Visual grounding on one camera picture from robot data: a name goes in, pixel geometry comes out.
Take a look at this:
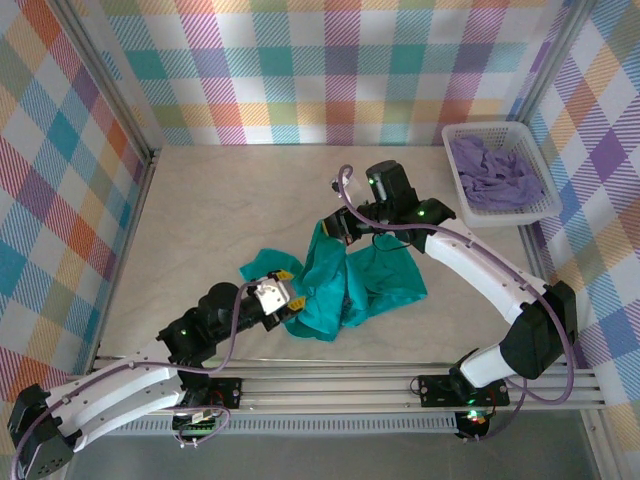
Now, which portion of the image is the aluminium frame leg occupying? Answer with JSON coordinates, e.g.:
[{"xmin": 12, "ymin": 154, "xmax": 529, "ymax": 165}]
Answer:
[{"xmin": 579, "ymin": 407, "xmax": 634, "ymax": 480}]

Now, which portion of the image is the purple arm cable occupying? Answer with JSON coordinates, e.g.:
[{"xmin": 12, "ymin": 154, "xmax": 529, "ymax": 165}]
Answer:
[
  {"xmin": 12, "ymin": 280, "xmax": 271, "ymax": 476},
  {"xmin": 337, "ymin": 164, "xmax": 576, "ymax": 444}
]

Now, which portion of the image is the white plastic basket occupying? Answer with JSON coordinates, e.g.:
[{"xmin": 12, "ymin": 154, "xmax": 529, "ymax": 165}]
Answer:
[{"xmin": 441, "ymin": 121, "xmax": 563, "ymax": 229}]

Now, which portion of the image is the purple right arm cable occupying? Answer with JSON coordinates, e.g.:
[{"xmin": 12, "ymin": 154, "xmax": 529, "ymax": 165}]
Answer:
[{"xmin": 337, "ymin": 164, "xmax": 576, "ymax": 444}]

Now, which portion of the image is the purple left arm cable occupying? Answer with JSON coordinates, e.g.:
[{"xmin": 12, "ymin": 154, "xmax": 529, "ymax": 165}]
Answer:
[{"xmin": 12, "ymin": 280, "xmax": 271, "ymax": 476}]

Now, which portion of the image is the grey slotted cable duct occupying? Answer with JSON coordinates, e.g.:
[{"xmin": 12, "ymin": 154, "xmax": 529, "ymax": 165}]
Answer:
[{"xmin": 99, "ymin": 418, "xmax": 459, "ymax": 436}]

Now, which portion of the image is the teal t-shirt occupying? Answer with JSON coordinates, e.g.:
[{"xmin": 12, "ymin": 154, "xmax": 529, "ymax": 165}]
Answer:
[{"xmin": 238, "ymin": 219, "xmax": 429, "ymax": 345}]

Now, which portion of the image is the purple crumpled cloth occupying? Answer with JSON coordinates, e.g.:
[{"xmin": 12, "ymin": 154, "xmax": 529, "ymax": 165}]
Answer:
[{"xmin": 451, "ymin": 135, "xmax": 546, "ymax": 210}]

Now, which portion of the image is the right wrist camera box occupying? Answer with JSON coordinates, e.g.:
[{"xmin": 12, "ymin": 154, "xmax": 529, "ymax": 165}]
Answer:
[{"xmin": 329, "ymin": 169, "xmax": 364, "ymax": 202}]

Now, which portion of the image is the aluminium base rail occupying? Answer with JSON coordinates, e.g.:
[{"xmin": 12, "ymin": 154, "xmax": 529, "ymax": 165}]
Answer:
[{"xmin": 54, "ymin": 355, "xmax": 606, "ymax": 416}]

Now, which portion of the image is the thin black gripper wire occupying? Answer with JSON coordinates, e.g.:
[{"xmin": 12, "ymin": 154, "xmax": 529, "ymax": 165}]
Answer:
[{"xmin": 372, "ymin": 233, "xmax": 412, "ymax": 254}]

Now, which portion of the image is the aluminium corner post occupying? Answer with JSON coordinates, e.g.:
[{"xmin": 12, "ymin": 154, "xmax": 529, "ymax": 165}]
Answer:
[
  {"xmin": 49, "ymin": 0, "xmax": 164, "ymax": 171},
  {"xmin": 517, "ymin": 0, "xmax": 601, "ymax": 124}
]

